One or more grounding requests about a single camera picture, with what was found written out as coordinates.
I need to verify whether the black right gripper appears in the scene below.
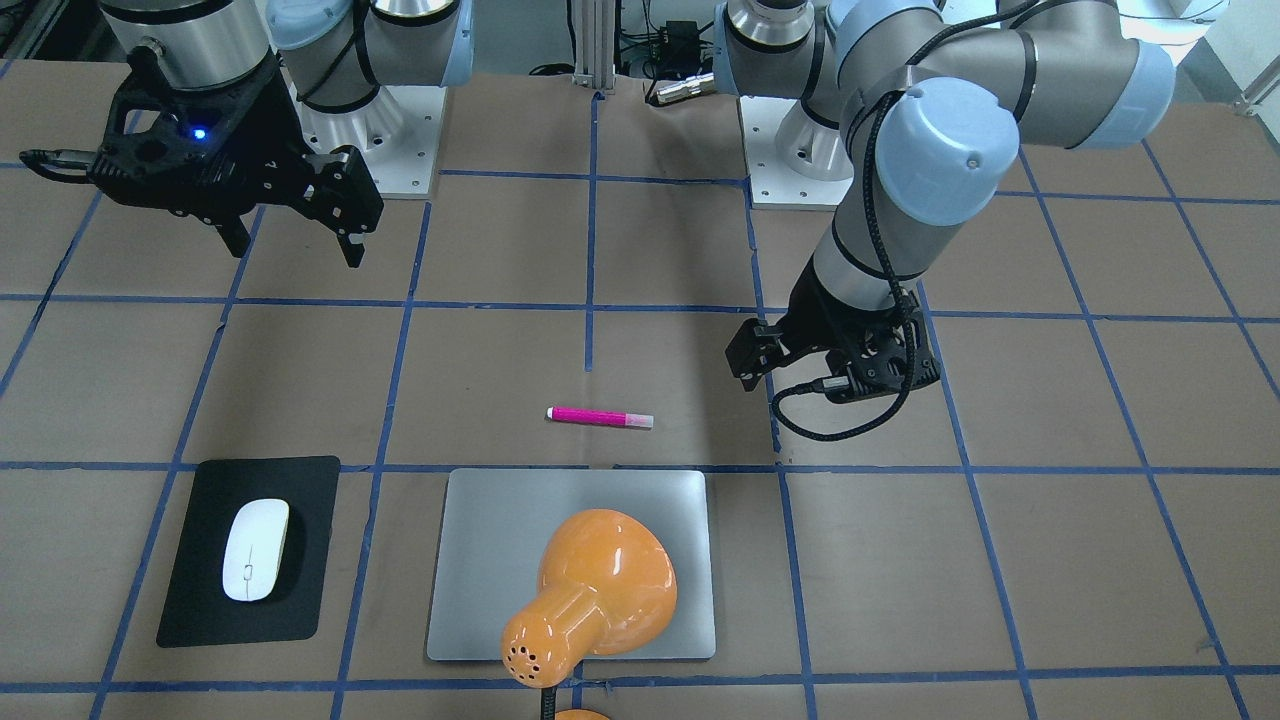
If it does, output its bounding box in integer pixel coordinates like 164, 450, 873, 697
150, 60, 384, 268

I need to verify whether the silver laptop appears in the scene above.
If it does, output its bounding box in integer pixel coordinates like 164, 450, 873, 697
425, 468, 717, 684

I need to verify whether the black electronics box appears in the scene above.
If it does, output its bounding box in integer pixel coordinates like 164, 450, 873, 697
655, 20, 701, 77

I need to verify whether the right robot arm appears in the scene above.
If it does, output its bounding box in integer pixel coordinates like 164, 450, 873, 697
84, 1, 474, 268

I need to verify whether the orange desk lamp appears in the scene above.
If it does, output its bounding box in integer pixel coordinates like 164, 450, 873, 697
500, 509, 678, 719

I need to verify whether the black mousepad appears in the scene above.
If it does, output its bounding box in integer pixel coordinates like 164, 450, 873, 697
156, 455, 340, 648

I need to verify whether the silver metal connector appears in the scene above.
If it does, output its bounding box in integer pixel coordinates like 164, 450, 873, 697
648, 72, 717, 108

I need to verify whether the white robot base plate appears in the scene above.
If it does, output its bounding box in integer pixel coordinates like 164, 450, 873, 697
739, 96, 855, 211

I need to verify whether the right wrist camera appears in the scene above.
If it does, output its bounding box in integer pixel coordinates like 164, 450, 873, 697
19, 38, 229, 224

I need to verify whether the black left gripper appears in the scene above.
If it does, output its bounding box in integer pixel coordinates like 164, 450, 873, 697
724, 265, 901, 392

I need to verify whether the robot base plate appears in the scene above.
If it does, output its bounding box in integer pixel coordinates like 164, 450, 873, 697
294, 86, 448, 200

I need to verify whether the pink marker pen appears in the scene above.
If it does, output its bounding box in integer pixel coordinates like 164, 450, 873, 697
545, 406, 655, 430

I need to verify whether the white computer mouse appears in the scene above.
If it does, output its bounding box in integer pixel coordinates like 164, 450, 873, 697
221, 498, 291, 603

